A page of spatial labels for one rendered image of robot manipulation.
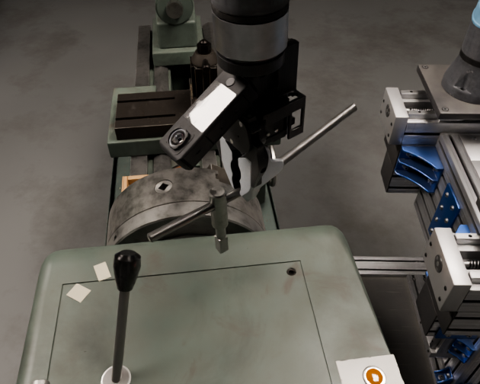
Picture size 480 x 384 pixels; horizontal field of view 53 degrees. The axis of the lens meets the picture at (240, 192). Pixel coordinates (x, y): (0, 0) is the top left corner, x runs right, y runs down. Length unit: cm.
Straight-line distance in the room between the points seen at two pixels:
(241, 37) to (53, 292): 45
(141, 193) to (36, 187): 197
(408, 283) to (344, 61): 210
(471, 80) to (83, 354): 103
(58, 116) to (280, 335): 280
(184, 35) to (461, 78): 103
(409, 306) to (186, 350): 145
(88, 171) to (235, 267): 217
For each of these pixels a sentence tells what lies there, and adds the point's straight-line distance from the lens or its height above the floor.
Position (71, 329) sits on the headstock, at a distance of 70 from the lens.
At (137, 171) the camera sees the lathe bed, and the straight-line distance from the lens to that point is 146.
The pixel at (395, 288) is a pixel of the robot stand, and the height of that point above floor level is 21.
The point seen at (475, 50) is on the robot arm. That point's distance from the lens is 127.
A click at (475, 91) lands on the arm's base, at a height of 120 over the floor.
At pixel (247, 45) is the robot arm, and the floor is 161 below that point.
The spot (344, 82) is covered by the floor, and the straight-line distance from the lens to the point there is 350.
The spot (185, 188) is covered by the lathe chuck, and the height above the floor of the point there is 124.
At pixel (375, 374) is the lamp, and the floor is 126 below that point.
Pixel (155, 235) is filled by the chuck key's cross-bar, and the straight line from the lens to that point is 58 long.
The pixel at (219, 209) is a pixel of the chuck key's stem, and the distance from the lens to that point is 61.
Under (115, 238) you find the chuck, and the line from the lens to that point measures 88.
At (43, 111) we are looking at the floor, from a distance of 339.
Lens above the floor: 184
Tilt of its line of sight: 45 degrees down
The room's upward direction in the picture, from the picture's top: straight up
